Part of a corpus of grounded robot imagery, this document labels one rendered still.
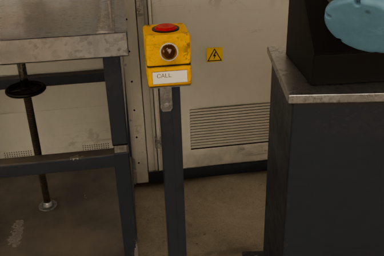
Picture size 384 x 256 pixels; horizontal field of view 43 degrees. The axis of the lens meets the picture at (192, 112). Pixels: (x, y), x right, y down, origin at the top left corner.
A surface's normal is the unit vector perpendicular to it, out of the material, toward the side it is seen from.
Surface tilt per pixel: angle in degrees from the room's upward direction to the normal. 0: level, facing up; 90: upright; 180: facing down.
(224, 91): 90
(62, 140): 90
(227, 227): 0
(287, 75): 0
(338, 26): 129
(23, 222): 0
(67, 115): 90
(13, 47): 90
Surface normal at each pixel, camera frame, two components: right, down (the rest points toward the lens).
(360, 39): -0.44, 0.85
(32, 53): 0.14, 0.42
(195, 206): -0.03, -0.90
